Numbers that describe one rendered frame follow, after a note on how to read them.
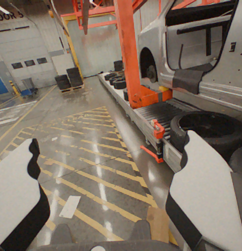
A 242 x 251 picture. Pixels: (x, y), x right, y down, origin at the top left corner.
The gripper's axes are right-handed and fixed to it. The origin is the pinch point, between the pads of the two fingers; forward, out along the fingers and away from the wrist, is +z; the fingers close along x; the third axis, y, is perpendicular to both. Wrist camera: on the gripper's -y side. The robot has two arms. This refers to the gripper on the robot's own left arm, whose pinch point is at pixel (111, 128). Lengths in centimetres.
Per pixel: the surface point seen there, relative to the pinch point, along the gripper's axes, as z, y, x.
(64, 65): 953, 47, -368
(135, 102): 169, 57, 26
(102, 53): 1222, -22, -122
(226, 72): 94, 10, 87
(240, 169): 45, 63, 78
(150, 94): 176, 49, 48
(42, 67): 1099, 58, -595
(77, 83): 705, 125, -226
